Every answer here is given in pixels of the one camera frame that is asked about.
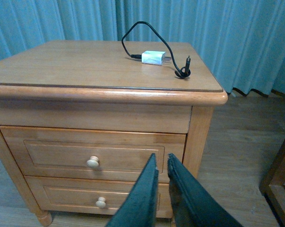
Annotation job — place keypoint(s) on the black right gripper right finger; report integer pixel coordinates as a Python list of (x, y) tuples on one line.
[(192, 205)]

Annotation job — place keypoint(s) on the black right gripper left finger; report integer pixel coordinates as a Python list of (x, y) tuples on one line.
[(139, 208)]

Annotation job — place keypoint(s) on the wooden drawer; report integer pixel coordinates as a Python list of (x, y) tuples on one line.
[(51, 152), (78, 195)]

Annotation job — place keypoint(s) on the lower round drawer knob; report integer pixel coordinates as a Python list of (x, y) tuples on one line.
[(101, 202)]

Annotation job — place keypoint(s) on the round drawer knob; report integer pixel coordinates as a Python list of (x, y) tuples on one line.
[(93, 162), (101, 202)]

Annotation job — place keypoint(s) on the upper round drawer knob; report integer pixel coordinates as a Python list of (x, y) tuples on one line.
[(93, 162)]

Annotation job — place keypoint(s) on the wooden nightstand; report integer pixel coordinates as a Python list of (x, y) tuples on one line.
[(94, 85)]

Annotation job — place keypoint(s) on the white charger adapter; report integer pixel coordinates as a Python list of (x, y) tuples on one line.
[(155, 58)]

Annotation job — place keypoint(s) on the grey-blue curtain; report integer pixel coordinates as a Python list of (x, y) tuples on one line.
[(242, 42)]

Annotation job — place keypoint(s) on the dark wooden furniture frame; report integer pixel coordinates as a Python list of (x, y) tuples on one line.
[(272, 185)]

